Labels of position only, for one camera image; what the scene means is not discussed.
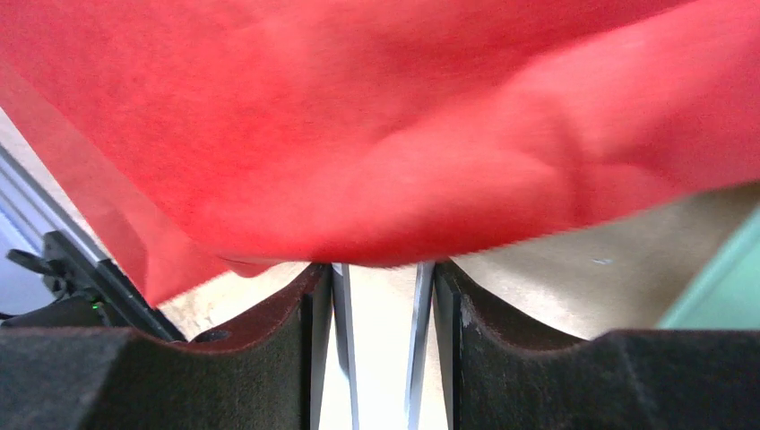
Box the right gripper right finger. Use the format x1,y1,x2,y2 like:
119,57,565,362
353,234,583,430
433,262,759,429

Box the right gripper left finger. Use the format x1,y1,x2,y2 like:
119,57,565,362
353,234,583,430
1,264,332,429

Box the metal serving tongs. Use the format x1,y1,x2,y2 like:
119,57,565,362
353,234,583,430
332,262,436,429

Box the red paper bag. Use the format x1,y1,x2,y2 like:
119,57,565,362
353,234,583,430
1,1,759,305

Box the green floral tray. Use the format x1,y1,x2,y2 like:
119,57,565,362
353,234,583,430
657,210,759,331

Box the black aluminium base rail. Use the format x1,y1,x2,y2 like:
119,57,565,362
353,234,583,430
0,142,188,344

